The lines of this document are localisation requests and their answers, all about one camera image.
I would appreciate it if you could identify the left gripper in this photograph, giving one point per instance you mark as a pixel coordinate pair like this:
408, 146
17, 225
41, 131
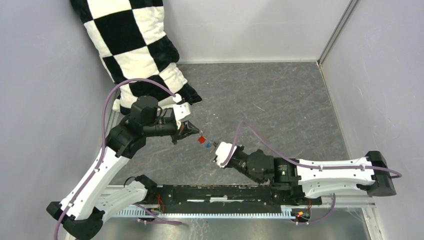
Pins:
186, 128

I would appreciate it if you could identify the silver split rings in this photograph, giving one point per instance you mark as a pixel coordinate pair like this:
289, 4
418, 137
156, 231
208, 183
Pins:
204, 136

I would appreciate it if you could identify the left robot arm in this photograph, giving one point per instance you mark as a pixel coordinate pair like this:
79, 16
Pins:
83, 212

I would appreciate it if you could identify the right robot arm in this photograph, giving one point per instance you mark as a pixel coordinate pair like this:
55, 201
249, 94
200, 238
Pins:
310, 179

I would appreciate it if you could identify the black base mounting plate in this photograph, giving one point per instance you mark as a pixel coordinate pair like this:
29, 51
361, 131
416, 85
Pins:
224, 199

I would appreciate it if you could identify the black white checkered pillow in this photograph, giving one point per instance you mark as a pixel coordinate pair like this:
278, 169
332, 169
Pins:
133, 47

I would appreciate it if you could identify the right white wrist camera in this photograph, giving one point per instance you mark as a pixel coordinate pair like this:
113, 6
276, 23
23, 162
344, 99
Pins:
223, 153

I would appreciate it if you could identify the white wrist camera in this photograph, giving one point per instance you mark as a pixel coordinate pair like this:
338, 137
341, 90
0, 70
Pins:
223, 153
181, 109

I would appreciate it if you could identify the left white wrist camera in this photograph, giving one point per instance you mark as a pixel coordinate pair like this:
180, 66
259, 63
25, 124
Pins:
181, 109

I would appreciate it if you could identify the white slotted cable duct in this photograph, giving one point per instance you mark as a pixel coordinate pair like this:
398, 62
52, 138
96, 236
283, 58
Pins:
137, 212

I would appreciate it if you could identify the aluminium frame rail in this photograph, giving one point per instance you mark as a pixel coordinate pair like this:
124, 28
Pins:
345, 17

